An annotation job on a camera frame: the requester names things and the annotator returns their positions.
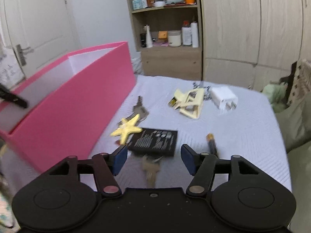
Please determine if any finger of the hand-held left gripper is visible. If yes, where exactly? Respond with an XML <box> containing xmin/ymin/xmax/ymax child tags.
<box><xmin>0</xmin><ymin>84</ymin><xmax>28</xmax><ymax>109</ymax></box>

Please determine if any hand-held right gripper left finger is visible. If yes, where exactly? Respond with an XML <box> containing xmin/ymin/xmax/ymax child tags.
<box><xmin>41</xmin><ymin>145</ymin><xmax>128</xmax><ymax>198</ymax></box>

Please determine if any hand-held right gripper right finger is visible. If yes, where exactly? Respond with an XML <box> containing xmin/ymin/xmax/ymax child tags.
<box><xmin>181</xmin><ymin>144</ymin><xmax>265</xmax><ymax>198</ymax></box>

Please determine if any key with ring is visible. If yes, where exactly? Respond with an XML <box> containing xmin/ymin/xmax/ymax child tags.
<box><xmin>142</xmin><ymin>154</ymin><xmax>164</xmax><ymax>188</ymax></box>

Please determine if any yellow starfish toy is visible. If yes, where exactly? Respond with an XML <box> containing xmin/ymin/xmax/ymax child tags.
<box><xmin>110</xmin><ymin>114</ymin><xmax>142</xmax><ymax>145</ymax></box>

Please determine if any cream hair claw clip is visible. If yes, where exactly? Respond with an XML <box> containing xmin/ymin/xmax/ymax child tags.
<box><xmin>174</xmin><ymin>88</ymin><xmax>205</xmax><ymax>120</ymax></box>

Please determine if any silver key bunch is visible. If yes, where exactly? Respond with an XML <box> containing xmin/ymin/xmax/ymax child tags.
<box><xmin>131</xmin><ymin>95</ymin><xmax>149</xmax><ymax>123</ymax></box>

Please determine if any pink cardboard box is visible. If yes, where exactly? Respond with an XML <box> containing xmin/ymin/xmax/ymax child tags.
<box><xmin>0</xmin><ymin>41</ymin><xmax>136</xmax><ymax>174</ymax></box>

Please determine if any white paper notice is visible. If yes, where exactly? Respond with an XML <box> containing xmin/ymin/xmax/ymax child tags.
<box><xmin>0</xmin><ymin>49</ymin><xmax>25</xmax><ymax>88</ymax></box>

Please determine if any white quilted tablecloth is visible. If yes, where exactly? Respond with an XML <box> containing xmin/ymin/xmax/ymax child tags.
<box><xmin>0</xmin><ymin>74</ymin><xmax>292</xmax><ymax>192</ymax></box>

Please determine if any white charger plug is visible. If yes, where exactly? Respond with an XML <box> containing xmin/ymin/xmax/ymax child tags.
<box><xmin>210</xmin><ymin>85</ymin><xmax>238</xmax><ymax>114</ymax></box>

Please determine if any white door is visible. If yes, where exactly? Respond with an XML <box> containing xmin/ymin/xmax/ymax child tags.
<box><xmin>0</xmin><ymin>0</ymin><xmax>82</xmax><ymax>83</ymax></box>

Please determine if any wooden shelf unit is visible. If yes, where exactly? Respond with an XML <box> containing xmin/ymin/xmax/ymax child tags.
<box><xmin>123</xmin><ymin>0</ymin><xmax>203</xmax><ymax>80</ymax></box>

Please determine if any floral blanket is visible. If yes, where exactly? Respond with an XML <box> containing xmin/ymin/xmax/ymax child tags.
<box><xmin>0</xmin><ymin>172</ymin><xmax>15</xmax><ymax>229</ymax></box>

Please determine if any green plush toy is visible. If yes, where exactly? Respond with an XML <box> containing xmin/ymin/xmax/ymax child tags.
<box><xmin>261</xmin><ymin>83</ymin><xmax>288</xmax><ymax>112</ymax></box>

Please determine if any olive green blanket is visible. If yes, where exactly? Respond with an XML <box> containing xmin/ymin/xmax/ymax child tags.
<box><xmin>274</xmin><ymin>95</ymin><xmax>311</xmax><ymax>233</ymax></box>

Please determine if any white jar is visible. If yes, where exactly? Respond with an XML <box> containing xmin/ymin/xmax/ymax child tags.
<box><xmin>168</xmin><ymin>30</ymin><xmax>182</xmax><ymax>47</ymax></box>

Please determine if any white can red cap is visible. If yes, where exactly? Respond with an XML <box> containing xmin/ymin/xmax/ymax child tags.
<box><xmin>182</xmin><ymin>21</ymin><xmax>192</xmax><ymax>46</ymax></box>

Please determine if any white tube bottle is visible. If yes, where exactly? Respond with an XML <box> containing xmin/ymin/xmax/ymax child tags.
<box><xmin>191</xmin><ymin>22</ymin><xmax>199</xmax><ymax>48</ymax></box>

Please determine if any white spray bottle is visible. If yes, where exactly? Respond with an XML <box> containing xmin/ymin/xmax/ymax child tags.
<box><xmin>144</xmin><ymin>25</ymin><xmax>154</xmax><ymax>48</ymax></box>

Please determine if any patterned bag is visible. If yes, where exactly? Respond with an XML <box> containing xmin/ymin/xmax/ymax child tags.
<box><xmin>279</xmin><ymin>59</ymin><xmax>311</xmax><ymax>107</ymax></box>

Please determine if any wooden wardrobe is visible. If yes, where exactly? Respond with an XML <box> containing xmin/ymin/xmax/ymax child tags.
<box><xmin>198</xmin><ymin>0</ymin><xmax>311</xmax><ymax>91</ymax></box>

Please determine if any metal door handle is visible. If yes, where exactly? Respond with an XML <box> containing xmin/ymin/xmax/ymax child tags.
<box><xmin>16</xmin><ymin>44</ymin><xmax>34</xmax><ymax>66</ymax></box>

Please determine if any black white bead chain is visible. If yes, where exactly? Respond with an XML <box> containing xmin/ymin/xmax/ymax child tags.
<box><xmin>193</xmin><ymin>81</ymin><xmax>212</xmax><ymax>100</ymax></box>

